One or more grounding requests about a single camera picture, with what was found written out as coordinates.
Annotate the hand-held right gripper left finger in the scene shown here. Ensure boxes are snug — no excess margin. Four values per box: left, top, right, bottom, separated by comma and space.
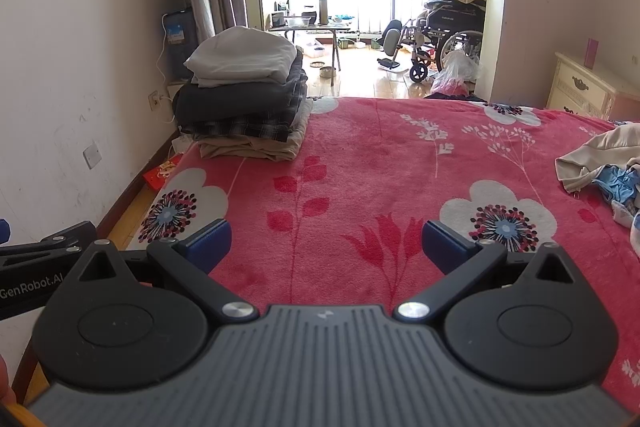
77, 218, 259, 323

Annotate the plaid folded garment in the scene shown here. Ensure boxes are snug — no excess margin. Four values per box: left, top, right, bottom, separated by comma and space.
180, 107, 302, 144

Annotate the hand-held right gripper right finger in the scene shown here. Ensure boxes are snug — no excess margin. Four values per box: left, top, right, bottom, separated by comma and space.
392, 219, 577, 322

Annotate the white power cable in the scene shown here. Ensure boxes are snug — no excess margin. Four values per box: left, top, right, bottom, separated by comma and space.
154, 13, 177, 124

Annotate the white printed crumpled garment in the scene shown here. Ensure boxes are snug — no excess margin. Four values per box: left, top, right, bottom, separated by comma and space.
610, 199, 640, 234

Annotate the wheelchair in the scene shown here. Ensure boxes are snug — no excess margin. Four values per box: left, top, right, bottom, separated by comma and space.
400, 2, 485, 83

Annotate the beige crumpled garment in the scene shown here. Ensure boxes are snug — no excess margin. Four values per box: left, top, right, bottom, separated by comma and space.
555, 123, 640, 194

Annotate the person's left hand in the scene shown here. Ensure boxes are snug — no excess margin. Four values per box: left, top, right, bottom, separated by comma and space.
0, 353, 16, 404

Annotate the folding table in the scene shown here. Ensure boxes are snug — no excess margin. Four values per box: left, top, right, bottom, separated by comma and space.
267, 14, 352, 73

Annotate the cream nightstand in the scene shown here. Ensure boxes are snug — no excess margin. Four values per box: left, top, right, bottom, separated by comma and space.
546, 52, 640, 124

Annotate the red floral blanket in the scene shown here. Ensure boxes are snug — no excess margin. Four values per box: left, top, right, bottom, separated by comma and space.
132, 96, 640, 403

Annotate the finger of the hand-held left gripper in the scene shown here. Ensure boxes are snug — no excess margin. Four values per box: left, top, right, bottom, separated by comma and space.
0, 218, 99, 270

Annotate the black padded leg rest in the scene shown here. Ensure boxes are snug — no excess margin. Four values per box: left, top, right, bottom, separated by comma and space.
375, 19, 405, 70

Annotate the red packet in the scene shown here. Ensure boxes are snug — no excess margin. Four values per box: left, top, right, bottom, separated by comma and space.
142, 159, 182, 191

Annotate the clear plastic bag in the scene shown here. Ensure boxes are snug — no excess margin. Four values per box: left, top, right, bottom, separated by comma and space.
431, 51, 481, 96

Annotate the blue crumpled garment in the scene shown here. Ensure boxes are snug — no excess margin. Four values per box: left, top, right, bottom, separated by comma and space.
592, 164, 640, 210

